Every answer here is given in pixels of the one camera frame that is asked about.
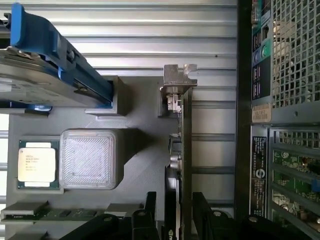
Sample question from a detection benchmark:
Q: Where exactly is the green RAM stick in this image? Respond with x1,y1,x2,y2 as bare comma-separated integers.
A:
0,206,129,224

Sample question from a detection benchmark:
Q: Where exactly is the CPU with silver lid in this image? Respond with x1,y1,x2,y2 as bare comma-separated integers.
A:
16,139,61,189

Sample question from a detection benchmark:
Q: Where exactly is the hard disk in blue carrier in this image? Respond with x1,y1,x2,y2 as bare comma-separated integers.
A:
0,4,119,111

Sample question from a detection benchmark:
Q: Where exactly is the black label with round logo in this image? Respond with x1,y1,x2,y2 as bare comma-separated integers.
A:
251,135,268,219

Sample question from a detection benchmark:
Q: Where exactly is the rear port panel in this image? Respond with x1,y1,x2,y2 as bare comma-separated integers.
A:
251,0,273,104

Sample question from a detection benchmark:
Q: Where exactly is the graphics card with metal bracket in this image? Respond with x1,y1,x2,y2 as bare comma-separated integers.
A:
159,63,199,240

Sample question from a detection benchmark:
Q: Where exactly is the black grey PC case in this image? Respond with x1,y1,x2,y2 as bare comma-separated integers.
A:
236,0,320,240

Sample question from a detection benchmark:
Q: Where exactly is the green motherboard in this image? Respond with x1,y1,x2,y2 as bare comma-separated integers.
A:
271,147,320,240

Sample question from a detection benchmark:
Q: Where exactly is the grey printed parts rack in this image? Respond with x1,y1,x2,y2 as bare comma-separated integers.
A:
0,75,194,240

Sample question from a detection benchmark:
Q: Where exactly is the beige service tag sticker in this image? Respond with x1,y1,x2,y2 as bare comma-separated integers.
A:
250,103,273,125

